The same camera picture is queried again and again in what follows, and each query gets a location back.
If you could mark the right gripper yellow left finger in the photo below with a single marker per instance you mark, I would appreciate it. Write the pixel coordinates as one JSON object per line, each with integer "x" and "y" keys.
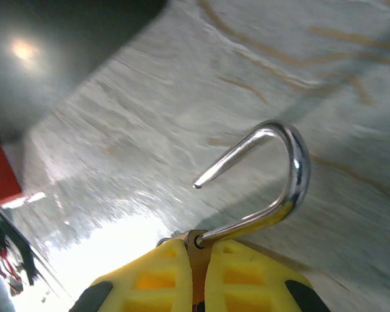
{"x": 156, "y": 279}

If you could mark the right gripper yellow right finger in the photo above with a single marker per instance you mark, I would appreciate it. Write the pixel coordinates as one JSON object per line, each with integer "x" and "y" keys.
{"x": 247, "y": 279}

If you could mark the silver metal hook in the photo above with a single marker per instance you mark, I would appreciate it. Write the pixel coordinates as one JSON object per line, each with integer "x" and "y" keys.
{"x": 300, "y": 169}

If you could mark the red block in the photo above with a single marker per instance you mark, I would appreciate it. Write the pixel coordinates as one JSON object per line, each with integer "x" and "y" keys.
{"x": 0, "y": 175}

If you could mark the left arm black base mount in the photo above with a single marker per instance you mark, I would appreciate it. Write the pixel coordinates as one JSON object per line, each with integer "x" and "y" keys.
{"x": 9, "y": 253}

